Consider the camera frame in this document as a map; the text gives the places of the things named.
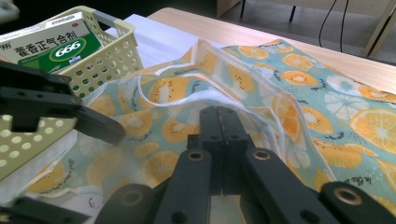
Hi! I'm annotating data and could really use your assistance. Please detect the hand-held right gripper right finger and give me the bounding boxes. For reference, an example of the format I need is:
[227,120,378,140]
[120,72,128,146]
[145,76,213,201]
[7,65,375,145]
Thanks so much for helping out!
[221,106,256,195]

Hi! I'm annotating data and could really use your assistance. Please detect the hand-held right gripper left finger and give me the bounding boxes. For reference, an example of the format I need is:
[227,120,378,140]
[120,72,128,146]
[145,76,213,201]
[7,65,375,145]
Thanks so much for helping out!
[188,105,222,195]

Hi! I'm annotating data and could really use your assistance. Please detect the long white green medicine box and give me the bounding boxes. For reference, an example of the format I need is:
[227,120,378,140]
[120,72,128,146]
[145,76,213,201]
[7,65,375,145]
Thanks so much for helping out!
[0,12,92,64]

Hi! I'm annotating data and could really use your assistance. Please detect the pale yellow perforated plastic basket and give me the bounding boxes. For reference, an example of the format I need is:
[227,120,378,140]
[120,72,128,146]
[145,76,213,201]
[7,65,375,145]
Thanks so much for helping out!
[0,5,145,182]

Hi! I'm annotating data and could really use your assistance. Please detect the green medicine box oval logo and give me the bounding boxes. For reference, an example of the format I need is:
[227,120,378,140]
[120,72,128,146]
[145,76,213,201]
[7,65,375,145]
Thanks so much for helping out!
[17,32,103,75]

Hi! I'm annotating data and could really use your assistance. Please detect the orange slice print tote bag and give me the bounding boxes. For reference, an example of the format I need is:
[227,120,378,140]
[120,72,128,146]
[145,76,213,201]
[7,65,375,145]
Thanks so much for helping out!
[24,37,396,224]

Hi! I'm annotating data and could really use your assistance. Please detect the black hanging cable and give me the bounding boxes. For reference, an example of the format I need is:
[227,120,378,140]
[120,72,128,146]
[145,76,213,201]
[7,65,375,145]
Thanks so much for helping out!
[318,0,339,49]
[339,0,348,53]

